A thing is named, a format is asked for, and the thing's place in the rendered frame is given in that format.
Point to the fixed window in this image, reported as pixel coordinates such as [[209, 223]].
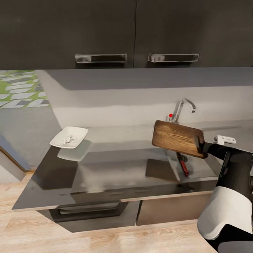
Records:
[[27, 120]]

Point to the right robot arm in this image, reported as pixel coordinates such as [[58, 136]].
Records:
[[226, 220]]

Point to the dishwasher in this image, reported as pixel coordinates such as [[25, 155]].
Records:
[[95, 217]]

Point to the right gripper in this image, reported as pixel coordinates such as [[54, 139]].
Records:
[[211, 148]]

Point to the drop in sink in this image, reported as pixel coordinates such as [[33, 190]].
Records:
[[207, 169]]

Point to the cutting board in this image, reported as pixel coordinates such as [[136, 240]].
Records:
[[178, 138]]

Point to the parer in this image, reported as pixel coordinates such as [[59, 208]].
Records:
[[183, 164]]

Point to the bowl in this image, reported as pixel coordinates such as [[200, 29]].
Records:
[[77, 136]]

